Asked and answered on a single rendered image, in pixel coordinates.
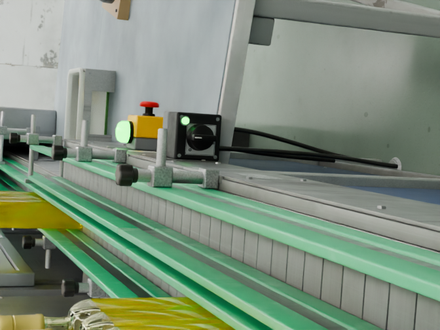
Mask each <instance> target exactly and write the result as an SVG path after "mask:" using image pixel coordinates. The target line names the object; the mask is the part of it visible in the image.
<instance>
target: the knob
mask: <svg viewBox="0 0 440 330"><path fill-rule="evenodd" d="M186 140H187V143H188V145H189V147H190V148H191V149H194V150H195V151H203V150H206V149H208V148H210V147H211V146H212V144H213V142H214V141H217V136H215V135H214V134H213V131H212V130H211V128H209V127H207V126H206V125H204V124H195V125H193V126H191V127H190V128H189V130H188V132H187V135H186Z"/></svg>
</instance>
